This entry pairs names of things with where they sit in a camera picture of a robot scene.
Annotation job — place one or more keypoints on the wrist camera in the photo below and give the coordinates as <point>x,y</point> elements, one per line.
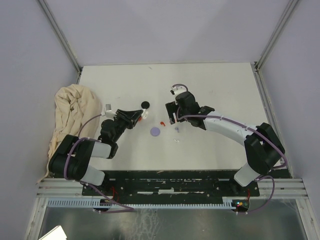
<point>108,113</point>
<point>176,90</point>

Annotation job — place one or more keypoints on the lilac earbud charging case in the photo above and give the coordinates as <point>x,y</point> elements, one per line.
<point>155,131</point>

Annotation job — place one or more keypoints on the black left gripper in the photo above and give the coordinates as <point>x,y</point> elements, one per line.
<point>130,117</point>

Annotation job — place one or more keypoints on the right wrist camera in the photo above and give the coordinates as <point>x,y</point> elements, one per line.
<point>176,90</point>

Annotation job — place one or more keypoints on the white earbud charging case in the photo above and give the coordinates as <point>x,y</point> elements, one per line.
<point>145,114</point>

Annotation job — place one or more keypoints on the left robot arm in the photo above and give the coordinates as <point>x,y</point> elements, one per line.
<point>72,158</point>

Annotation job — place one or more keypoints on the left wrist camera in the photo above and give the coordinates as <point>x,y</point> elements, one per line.
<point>108,113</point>

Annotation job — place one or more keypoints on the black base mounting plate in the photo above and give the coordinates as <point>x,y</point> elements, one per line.
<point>217,182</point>

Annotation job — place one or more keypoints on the black earbud charging case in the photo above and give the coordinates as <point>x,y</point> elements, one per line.
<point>145,105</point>

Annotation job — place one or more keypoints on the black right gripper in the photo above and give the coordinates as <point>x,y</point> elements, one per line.
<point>172,107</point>

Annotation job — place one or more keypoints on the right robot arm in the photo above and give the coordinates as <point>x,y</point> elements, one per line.
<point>263,148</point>

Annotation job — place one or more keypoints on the white paper sheet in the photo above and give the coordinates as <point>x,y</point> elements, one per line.
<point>57,233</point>

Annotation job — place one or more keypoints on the cream crumpled cloth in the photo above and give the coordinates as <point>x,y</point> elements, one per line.
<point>77,110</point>

